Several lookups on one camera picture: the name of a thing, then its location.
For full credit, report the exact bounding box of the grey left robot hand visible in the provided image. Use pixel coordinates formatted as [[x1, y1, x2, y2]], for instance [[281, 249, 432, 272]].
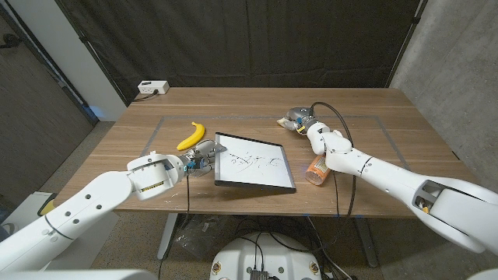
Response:
[[181, 138, 228, 178]]

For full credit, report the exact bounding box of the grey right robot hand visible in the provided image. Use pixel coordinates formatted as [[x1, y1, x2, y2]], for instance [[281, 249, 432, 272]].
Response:
[[280, 107, 318, 135]]

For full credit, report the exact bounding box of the small black-framed whiteboard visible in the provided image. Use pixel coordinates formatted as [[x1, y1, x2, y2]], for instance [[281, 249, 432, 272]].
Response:
[[213, 131, 297, 194]]

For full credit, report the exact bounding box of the yellow toy banana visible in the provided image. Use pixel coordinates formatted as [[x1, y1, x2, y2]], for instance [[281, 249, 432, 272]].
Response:
[[176, 121, 206, 152]]

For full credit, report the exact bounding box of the orange plastic bottle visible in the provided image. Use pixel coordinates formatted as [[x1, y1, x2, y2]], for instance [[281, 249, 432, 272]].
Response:
[[304, 154, 331, 187]]

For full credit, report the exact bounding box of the clear plastic bag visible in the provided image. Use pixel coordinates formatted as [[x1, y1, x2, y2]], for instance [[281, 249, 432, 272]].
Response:
[[173, 215, 231, 260]]

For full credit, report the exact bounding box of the white power strip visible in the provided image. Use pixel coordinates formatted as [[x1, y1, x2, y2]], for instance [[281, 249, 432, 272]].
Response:
[[137, 79, 170, 95]]

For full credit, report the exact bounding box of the grey table leg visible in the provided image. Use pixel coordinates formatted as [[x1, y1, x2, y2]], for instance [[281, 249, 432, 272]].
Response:
[[157, 212, 181, 261], [352, 216, 379, 268]]

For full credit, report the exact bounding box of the black backdrop curtain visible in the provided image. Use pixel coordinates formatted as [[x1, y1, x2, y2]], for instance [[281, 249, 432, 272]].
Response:
[[54, 0, 429, 105]]

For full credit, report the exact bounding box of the white robot torso base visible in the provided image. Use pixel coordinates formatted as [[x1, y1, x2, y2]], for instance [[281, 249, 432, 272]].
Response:
[[209, 232, 323, 280]]

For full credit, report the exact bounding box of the black backdrop stand pole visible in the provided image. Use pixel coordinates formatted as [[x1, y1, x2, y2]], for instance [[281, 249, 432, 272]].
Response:
[[384, 0, 429, 89], [54, 0, 130, 107]]

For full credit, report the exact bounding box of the yellow floor object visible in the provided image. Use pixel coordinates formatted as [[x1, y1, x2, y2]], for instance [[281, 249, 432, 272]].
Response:
[[37, 193, 59, 217]]

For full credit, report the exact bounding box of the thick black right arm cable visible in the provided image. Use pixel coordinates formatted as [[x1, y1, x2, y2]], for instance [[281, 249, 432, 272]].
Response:
[[310, 101, 357, 219]]

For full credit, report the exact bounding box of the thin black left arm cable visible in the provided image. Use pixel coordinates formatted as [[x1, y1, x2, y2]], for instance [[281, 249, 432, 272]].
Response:
[[157, 173, 191, 280]]

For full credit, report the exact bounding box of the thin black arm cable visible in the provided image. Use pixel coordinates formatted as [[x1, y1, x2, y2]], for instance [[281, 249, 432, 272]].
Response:
[[331, 170, 342, 217], [157, 173, 191, 280]]

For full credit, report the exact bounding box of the black power strip cord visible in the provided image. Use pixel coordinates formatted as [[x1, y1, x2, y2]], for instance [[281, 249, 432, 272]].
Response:
[[132, 89, 160, 103]]

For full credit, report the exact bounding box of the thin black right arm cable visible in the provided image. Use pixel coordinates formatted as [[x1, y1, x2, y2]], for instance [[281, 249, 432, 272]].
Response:
[[331, 170, 342, 217]]

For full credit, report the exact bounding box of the black door handle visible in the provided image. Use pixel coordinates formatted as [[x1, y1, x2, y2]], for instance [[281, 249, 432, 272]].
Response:
[[0, 33, 23, 50]]

